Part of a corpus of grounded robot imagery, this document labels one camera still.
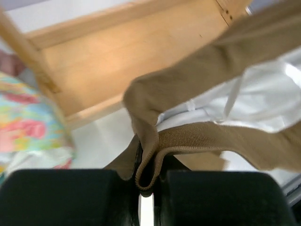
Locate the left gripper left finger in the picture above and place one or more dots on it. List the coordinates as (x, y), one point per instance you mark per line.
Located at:
(74, 197)

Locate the brown pleated skirt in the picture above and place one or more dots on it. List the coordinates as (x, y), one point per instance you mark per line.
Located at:
(240, 93)

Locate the wooden clothes rack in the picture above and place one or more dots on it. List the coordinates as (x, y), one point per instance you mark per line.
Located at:
(85, 64)

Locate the pink pleated skirt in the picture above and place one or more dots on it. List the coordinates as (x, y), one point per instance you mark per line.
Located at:
(10, 64)

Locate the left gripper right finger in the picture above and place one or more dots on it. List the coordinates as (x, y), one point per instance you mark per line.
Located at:
(183, 197)

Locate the pastel floral skirt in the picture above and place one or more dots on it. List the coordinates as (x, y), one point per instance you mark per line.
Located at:
(32, 133)

